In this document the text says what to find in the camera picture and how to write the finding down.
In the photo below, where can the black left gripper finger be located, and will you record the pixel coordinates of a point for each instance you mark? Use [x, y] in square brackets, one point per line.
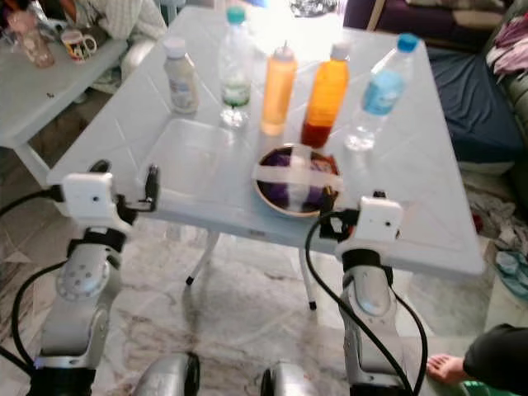
[99, 167]
[153, 183]

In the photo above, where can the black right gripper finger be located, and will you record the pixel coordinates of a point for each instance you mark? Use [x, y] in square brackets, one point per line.
[330, 202]
[377, 195]

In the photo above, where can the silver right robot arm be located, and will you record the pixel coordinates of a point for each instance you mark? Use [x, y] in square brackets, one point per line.
[375, 313]

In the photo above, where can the large white plastic table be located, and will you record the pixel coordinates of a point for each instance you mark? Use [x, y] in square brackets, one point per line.
[421, 190]

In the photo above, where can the clear plastic container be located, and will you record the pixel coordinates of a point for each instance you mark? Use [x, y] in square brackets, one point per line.
[190, 157]

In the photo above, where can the covered bowl purple contents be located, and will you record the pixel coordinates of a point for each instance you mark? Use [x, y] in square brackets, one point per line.
[285, 190]

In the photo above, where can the small white plastic table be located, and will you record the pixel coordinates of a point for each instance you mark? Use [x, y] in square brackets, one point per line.
[41, 99]

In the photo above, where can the water bottle blue cap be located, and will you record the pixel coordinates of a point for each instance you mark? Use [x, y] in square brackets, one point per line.
[384, 91]

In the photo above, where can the white mayonnaise bottle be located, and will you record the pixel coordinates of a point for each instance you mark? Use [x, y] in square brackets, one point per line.
[181, 82]

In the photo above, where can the orange sauce bottle white cap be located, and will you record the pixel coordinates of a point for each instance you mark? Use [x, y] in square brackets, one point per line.
[326, 95]

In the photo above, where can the dark blue sofa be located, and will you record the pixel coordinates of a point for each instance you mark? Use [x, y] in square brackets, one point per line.
[462, 107]

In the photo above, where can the orange squeeze bottle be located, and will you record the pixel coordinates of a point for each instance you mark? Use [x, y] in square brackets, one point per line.
[279, 91]

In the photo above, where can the printed mug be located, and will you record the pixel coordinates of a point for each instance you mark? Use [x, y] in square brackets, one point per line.
[77, 45]

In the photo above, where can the clear bottle green cap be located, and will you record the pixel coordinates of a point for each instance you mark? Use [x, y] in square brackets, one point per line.
[236, 87]

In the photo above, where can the seated person white clothes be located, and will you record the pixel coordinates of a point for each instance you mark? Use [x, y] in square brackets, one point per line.
[124, 21]

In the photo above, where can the blue sandals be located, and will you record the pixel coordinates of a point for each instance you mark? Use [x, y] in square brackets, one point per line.
[513, 276]

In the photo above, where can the grey right robot leg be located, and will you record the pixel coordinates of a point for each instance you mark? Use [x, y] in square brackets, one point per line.
[290, 384]

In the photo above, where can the pink striped cloth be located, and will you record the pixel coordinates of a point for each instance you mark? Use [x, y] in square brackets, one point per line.
[507, 58]

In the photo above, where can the silver metal bowl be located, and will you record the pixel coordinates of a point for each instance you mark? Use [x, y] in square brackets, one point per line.
[313, 7]

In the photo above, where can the person's leg with bare foot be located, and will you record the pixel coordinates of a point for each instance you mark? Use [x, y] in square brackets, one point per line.
[495, 355]

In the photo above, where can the green plastic object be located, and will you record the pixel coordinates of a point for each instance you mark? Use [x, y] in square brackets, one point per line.
[495, 391]

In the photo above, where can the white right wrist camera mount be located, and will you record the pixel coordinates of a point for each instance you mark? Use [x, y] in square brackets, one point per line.
[378, 219]

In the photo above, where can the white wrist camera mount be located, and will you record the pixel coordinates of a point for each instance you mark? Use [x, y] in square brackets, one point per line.
[378, 219]
[91, 198]

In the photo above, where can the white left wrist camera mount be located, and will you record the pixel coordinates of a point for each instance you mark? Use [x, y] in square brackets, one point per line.
[91, 198]

